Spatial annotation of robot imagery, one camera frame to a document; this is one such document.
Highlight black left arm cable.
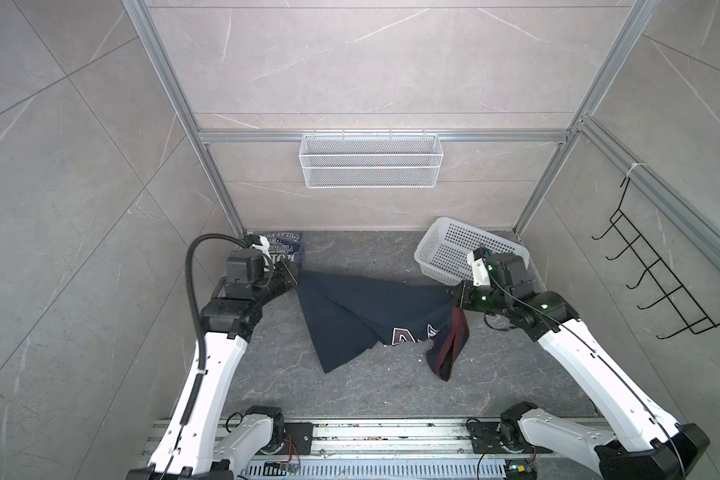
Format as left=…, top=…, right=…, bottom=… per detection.
left=184, top=233, right=247, bottom=373

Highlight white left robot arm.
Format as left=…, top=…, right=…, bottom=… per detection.
left=126, top=262, right=296, bottom=479

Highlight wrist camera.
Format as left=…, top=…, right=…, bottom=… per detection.
left=467, top=247, right=530, bottom=289
left=226, top=234, right=274, bottom=287

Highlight black wire hook rack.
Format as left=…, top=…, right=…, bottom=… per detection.
left=591, top=178, right=720, bottom=340

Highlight dark navy tank top pile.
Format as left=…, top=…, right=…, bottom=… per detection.
left=296, top=270, right=470, bottom=381

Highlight white wire mesh wall basket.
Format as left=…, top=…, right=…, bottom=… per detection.
left=299, top=133, right=444, bottom=189

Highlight white plastic laundry basket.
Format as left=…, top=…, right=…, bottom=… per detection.
left=414, top=217, right=530, bottom=286

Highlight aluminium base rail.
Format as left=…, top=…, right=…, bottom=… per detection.
left=140, top=416, right=643, bottom=463

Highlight blue-grey tank top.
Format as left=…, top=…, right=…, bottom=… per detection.
left=263, top=231, right=305, bottom=269

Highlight grey slotted cable duct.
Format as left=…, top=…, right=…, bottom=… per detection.
left=240, top=458, right=508, bottom=479

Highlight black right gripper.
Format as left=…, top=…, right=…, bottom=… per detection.
left=448, top=277, right=513, bottom=318

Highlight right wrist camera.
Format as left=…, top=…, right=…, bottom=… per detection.
left=467, top=247, right=530, bottom=289

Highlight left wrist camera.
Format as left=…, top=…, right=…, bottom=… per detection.
left=226, top=234, right=274, bottom=287

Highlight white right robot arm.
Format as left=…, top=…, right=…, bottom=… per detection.
left=453, top=281, right=710, bottom=479

